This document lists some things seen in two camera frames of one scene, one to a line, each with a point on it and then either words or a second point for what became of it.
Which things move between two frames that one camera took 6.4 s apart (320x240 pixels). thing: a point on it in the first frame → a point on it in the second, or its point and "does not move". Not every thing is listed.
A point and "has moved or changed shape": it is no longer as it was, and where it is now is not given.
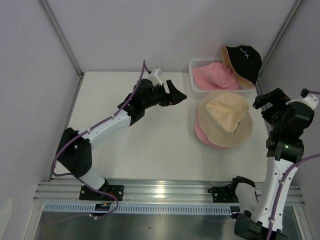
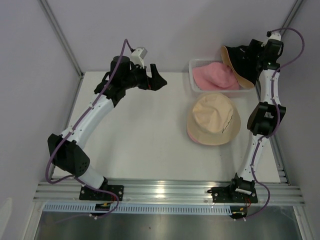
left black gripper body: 159,96 → 138,77
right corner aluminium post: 279,36 does not move
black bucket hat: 245,62 does not move
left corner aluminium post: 61,36 does not move
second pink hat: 215,76 does not move
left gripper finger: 176,97 → 156,82
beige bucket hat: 225,118 has moved or changed shape
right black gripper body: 277,123 → 257,47
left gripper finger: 172,88 → 154,71
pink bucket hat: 203,136 → 190,136
